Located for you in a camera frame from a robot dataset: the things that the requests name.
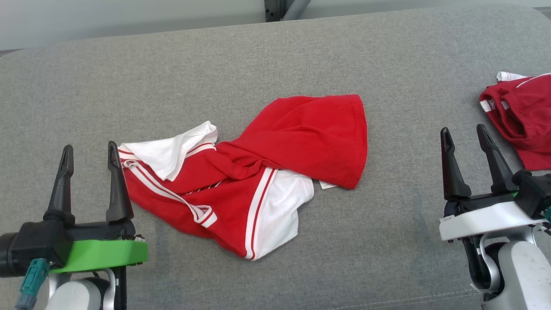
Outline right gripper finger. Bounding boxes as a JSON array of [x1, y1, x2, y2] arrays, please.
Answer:
[[477, 124, 532, 193], [440, 127, 472, 202]]

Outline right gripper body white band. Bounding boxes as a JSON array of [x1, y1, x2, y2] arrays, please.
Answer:
[[439, 192, 544, 242]]

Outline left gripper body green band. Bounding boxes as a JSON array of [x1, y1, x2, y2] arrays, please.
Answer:
[[50, 221, 149, 274]]

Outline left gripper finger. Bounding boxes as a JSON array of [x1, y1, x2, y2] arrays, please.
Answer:
[[106, 141, 135, 223], [43, 145, 76, 224]]

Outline red Bulls 23 shorts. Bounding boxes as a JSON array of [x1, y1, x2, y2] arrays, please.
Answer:
[[479, 71, 551, 171]]

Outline red white striped jersey shirt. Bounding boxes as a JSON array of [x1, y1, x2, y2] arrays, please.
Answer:
[[117, 94, 368, 261]]

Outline grey fabric sofa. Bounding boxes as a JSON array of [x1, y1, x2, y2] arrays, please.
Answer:
[[0, 3, 551, 310]]

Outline left teal plug black cable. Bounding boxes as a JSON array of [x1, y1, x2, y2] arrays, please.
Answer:
[[15, 258, 50, 310]]

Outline dark grey metal bracket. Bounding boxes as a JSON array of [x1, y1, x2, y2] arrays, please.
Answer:
[[264, 0, 286, 22]]

